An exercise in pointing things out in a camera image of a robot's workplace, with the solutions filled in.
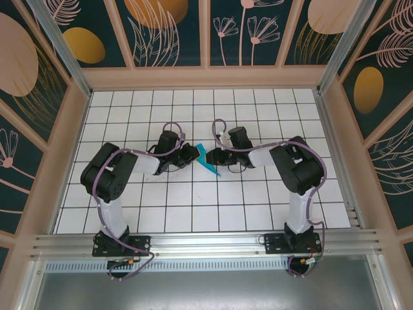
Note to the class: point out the aluminium corner post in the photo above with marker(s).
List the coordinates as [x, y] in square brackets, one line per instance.
[61, 48]
[342, 48]

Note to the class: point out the small circuit board with connector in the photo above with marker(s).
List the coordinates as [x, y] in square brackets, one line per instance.
[122, 263]
[308, 261]

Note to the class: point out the grey metal sheet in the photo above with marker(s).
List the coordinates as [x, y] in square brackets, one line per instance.
[206, 290]

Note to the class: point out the dark panel with gold oval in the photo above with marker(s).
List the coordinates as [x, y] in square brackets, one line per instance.
[84, 45]

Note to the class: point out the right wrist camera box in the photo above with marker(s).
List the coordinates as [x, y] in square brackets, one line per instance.
[221, 134]

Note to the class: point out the dark panel with pale disc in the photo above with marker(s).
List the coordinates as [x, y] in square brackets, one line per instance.
[316, 32]

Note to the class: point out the blue cloth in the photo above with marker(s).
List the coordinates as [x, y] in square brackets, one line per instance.
[206, 163]

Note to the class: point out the dark panel with pink flowers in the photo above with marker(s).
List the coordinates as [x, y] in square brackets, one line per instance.
[245, 32]

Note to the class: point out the dark panel with single flower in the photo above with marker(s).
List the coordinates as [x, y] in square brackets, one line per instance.
[16, 168]

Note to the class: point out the dark panel with pale circle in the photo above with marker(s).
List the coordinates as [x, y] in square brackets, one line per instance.
[19, 64]

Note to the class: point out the long aluminium mounting rail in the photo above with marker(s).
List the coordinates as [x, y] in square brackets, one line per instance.
[209, 240]

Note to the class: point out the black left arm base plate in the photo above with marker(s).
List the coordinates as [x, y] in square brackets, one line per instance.
[142, 245]

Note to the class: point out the dark panel with large leaf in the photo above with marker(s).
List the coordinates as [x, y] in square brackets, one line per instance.
[393, 168]

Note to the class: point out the dark panel with orange disc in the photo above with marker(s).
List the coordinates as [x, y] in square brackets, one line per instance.
[155, 32]

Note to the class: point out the aluminium side rail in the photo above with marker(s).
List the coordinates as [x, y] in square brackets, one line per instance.
[338, 161]

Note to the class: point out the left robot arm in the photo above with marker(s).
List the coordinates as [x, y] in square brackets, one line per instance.
[146, 164]

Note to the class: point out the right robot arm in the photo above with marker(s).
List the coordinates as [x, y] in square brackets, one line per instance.
[261, 156]

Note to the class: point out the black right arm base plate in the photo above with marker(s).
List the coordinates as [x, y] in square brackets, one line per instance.
[274, 243]

